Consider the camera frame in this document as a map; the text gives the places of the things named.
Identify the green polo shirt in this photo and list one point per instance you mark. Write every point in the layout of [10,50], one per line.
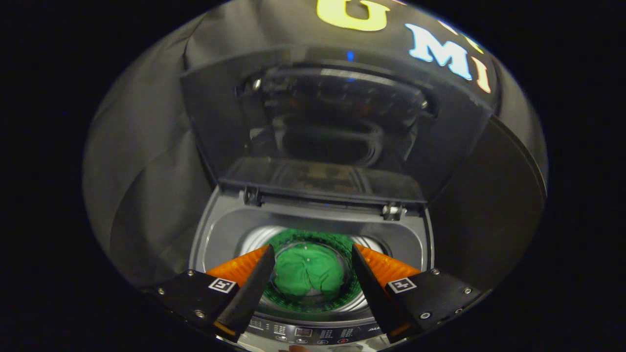
[308,271]

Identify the dark washing machine lid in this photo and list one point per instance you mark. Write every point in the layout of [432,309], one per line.
[215,112]

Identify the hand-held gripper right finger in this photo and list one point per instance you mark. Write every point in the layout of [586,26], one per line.
[374,288]

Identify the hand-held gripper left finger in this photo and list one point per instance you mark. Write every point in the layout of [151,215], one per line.
[252,288]

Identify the black backdrop cloth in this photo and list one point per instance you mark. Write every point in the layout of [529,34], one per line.
[146,146]

